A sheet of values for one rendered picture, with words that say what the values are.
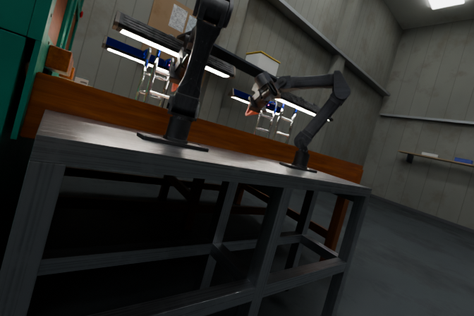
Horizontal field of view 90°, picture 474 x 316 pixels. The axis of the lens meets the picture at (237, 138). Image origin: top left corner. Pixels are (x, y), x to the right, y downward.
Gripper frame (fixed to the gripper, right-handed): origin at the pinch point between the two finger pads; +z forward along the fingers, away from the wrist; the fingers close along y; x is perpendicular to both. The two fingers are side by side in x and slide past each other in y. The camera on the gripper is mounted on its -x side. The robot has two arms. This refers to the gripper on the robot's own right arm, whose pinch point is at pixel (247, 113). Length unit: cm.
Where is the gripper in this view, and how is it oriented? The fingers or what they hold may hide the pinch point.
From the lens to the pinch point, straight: 123.6
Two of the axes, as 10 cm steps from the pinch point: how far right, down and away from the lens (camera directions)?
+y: -7.9, -2.1, -5.7
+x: 1.5, 8.5, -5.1
